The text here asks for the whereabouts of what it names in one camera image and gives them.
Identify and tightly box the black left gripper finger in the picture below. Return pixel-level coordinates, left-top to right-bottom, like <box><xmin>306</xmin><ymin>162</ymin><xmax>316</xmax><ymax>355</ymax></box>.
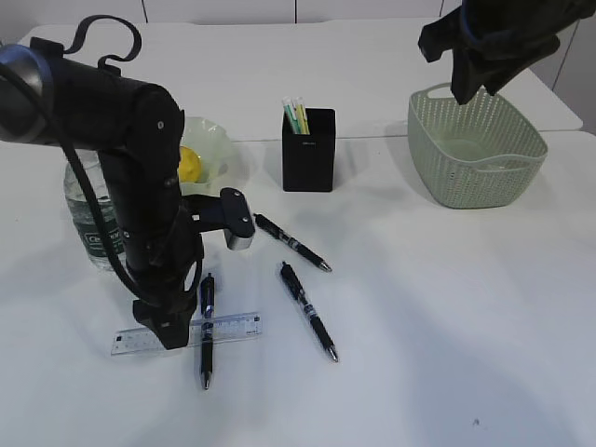
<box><xmin>154</xmin><ymin>316</ymin><xmax>190</xmax><ymax>350</ymax></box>

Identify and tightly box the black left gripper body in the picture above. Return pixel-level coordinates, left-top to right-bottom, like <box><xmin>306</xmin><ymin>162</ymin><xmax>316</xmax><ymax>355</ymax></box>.
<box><xmin>128</xmin><ymin>206</ymin><xmax>204</xmax><ymax>326</ymax></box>

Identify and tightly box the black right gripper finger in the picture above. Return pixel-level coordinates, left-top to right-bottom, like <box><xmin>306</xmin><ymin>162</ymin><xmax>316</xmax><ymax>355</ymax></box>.
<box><xmin>483</xmin><ymin>51</ymin><xmax>540</xmax><ymax>96</ymax></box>
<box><xmin>451</xmin><ymin>47</ymin><xmax>494</xmax><ymax>105</ymax></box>

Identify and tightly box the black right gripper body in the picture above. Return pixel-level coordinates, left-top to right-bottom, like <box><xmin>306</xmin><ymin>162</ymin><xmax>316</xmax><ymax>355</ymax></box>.
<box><xmin>418</xmin><ymin>0</ymin><xmax>595</xmax><ymax>62</ymax></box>

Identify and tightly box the transparent plastic ruler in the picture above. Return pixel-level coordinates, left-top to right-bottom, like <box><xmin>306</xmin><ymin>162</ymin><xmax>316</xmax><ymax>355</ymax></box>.
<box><xmin>111</xmin><ymin>312</ymin><xmax>263</xmax><ymax>356</ymax></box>

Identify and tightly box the yellow pear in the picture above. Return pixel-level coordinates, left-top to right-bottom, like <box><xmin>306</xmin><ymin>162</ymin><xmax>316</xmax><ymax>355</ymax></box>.
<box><xmin>178</xmin><ymin>145</ymin><xmax>203</xmax><ymax>183</ymax></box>

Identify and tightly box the clear plastic water bottle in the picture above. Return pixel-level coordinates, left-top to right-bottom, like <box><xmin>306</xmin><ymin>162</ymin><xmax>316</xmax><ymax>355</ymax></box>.
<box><xmin>63</xmin><ymin>150</ymin><xmax>126</xmax><ymax>271</ymax></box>

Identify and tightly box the black pen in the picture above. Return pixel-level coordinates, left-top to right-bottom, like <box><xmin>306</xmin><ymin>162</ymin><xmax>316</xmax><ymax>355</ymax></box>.
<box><xmin>280</xmin><ymin>262</ymin><xmax>339</xmax><ymax>363</ymax></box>
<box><xmin>199</xmin><ymin>273</ymin><xmax>215</xmax><ymax>389</ymax></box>
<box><xmin>253</xmin><ymin>213</ymin><xmax>332</xmax><ymax>273</ymax></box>

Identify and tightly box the yellow utility knife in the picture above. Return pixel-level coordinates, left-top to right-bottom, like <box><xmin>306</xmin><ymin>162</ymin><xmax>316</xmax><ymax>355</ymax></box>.
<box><xmin>293</xmin><ymin>97</ymin><xmax>310</xmax><ymax>135</ymax></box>

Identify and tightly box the teal utility knife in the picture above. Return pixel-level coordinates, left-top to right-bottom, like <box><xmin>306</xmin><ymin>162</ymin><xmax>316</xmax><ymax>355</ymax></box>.
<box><xmin>282</xmin><ymin>97</ymin><xmax>301</xmax><ymax>134</ymax></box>

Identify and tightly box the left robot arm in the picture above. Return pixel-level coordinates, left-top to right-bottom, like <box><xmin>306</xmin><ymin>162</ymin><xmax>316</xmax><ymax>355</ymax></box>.
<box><xmin>1</xmin><ymin>40</ymin><xmax>203</xmax><ymax>349</ymax></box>

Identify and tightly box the black pen on ruler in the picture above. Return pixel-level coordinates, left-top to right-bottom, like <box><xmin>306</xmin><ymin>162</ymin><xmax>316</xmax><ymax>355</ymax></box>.
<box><xmin>199</xmin><ymin>273</ymin><xmax>215</xmax><ymax>389</ymax></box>

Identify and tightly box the green plastic woven basket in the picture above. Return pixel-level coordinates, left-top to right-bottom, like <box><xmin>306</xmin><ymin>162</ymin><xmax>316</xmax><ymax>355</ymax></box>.
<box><xmin>407</xmin><ymin>83</ymin><xmax>548</xmax><ymax>210</ymax></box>

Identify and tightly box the green glass wavy plate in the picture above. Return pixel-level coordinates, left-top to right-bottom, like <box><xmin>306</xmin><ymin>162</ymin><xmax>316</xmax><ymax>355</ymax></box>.
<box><xmin>180</xmin><ymin>116</ymin><xmax>234</xmax><ymax>196</ymax></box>

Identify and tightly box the black square pen holder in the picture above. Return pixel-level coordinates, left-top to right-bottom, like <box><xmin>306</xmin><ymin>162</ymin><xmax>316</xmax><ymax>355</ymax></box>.
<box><xmin>281</xmin><ymin>108</ymin><xmax>336</xmax><ymax>193</ymax></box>

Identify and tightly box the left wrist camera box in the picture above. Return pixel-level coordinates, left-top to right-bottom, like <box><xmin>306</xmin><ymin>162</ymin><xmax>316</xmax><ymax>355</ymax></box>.
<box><xmin>183</xmin><ymin>186</ymin><xmax>257</xmax><ymax>251</ymax></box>

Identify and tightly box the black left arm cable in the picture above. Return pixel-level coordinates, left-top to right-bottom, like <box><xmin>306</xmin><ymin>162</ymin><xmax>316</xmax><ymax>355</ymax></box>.
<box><xmin>0</xmin><ymin>14</ymin><xmax>143</xmax><ymax>299</ymax></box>

